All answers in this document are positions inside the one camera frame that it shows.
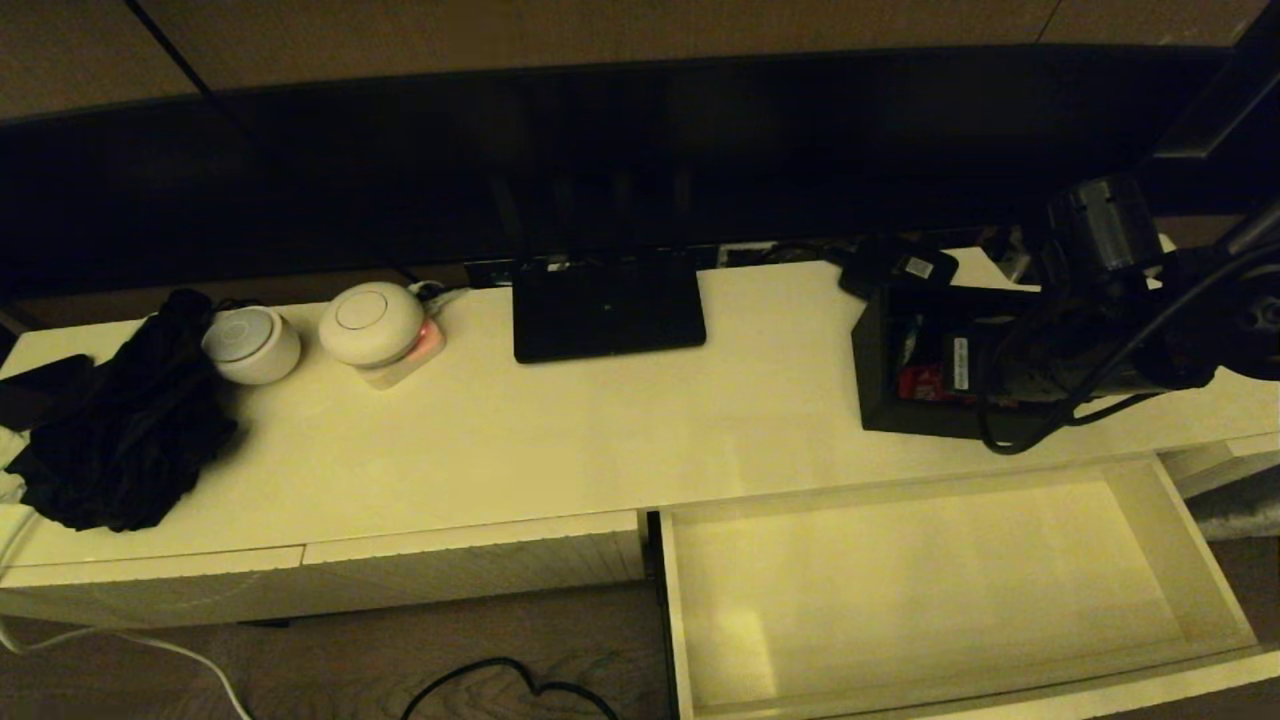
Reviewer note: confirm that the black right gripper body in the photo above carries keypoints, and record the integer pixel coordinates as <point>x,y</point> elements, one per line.
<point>985,365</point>

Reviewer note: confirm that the black organizer box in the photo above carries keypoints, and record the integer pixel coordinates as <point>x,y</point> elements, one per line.
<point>920,418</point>

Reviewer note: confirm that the white pull-out drawer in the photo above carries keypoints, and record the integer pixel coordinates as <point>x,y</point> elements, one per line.
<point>900,580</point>

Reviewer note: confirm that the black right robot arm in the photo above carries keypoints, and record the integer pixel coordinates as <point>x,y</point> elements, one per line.
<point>1105,225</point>

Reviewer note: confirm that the white TV cabinet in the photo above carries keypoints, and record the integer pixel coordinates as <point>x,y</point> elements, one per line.
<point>600,450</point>

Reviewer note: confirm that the red snack packet white print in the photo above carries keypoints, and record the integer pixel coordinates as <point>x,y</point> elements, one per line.
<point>920,383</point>

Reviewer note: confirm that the black set-top box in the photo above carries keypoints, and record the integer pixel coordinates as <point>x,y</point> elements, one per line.
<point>885,268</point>

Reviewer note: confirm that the grey fuzzy rug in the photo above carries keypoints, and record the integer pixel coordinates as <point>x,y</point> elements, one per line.
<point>1240,510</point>

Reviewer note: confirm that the silver vertical tubes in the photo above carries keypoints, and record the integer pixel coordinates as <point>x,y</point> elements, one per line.
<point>1262,225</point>

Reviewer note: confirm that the black router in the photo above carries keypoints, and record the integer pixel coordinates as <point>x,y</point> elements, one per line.
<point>610,310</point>

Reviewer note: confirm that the black television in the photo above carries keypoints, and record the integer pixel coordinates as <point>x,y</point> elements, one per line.
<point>600,130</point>

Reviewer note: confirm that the pink white charging base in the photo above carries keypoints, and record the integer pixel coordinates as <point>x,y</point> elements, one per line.
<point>425,345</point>

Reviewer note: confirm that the large white round device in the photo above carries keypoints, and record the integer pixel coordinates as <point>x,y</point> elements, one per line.
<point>372,325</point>

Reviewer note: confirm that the small white round speaker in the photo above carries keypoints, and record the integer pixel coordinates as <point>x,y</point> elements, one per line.
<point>250,345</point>

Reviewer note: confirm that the black crumpled cloth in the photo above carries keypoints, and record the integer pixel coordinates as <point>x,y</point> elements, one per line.
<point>120,440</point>

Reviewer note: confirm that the black flat case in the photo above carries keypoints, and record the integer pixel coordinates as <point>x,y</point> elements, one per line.
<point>45,390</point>

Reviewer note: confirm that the dark angled frame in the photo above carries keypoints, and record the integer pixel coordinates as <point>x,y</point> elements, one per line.
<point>1200,130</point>

